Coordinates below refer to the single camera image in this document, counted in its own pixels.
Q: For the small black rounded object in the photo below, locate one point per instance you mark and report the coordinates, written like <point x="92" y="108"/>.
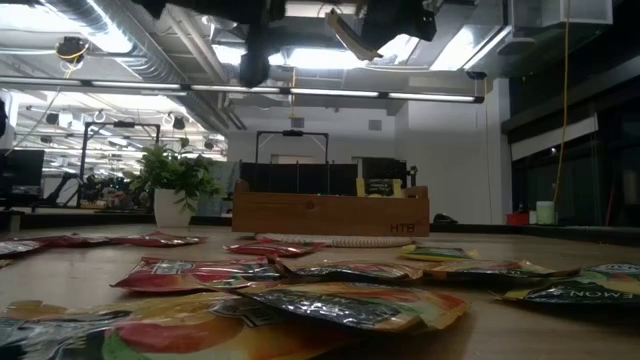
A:
<point x="444" y="219"/>

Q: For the pale green cup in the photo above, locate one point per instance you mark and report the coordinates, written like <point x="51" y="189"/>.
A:
<point x="545" y="212"/>

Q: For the green potted plant white pot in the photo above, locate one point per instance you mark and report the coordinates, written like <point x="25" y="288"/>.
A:
<point x="170" y="210"/>

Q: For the black background rig frame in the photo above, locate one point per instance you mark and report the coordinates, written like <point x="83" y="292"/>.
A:
<point x="292" y="133"/>
<point x="123" y="124"/>

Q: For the small red box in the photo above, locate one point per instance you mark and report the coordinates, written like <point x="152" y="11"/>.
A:
<point x="517" y="219"/>

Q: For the long ceiling light strip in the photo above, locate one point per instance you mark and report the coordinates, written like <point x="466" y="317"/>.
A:
<point x="330" y="93"/>

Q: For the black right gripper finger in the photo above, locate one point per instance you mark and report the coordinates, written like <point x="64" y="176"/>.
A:
<point x="380" y="22"/>

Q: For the wooden tea organizer box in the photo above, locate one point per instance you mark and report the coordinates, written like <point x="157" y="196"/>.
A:
<point x="310" y="215"/>

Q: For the black computer monitor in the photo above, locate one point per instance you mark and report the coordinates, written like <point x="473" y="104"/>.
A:
<point x="382" y="167"/>
<point x="22" y="170"/>

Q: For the round woven placemat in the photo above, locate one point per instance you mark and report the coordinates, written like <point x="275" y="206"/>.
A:
<point x="350" y="241"/>

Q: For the black aluminium rig frame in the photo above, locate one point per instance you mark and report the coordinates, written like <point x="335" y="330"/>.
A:
<point x="550" y="232"/>

